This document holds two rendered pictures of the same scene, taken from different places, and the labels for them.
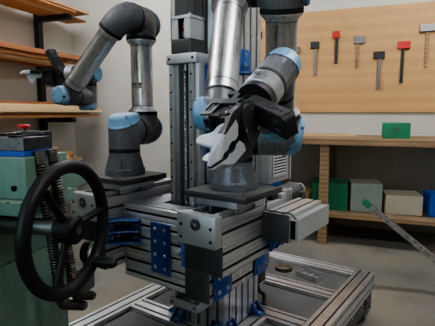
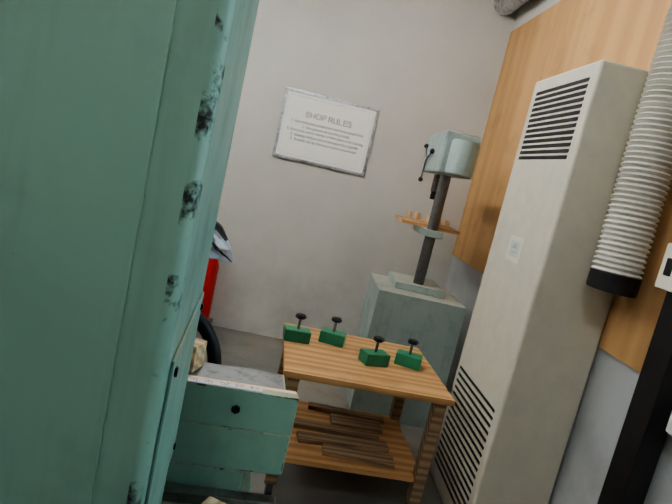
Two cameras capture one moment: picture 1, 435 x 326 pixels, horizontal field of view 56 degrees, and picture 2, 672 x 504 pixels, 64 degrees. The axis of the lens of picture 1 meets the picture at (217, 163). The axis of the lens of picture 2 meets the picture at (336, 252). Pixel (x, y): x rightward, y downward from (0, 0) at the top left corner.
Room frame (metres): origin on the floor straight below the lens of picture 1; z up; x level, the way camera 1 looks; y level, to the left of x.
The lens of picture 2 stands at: (0.98, 1.37, 1.26)
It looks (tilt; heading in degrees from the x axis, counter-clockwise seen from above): 9 degrees down; 244
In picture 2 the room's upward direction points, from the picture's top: 13 degrees clockwise
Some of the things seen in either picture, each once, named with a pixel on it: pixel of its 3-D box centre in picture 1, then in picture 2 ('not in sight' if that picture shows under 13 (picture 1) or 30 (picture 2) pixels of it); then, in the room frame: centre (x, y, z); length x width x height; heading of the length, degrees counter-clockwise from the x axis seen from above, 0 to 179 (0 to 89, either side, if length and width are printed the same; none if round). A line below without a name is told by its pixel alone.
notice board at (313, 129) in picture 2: not in sight; (325, 132); (-0.40, -2.08, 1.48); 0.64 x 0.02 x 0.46; 160
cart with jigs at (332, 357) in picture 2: not in sight; (348, 403); (-0.13, -0.50, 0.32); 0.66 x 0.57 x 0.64; 162
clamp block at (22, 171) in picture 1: (23, 173); not in sight; (0.91, 0.44, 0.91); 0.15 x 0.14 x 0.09; 164
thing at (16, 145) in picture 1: (24, 141); not in sight; (0.92, 0.44, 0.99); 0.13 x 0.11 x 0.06; 164
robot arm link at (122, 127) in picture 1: (125, 130); not in sight; (1.55, 0.35, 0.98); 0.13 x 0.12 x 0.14; 159
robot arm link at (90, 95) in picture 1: (85, 97); not in sight; (1.74, 0.56, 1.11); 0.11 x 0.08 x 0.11; 159
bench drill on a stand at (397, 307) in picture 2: not in sight; (420, 275); (-0.75, -1.11, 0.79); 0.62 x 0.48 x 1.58; 68
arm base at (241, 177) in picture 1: (234, 171); not in sight; (1.25, -0.05, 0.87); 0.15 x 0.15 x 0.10
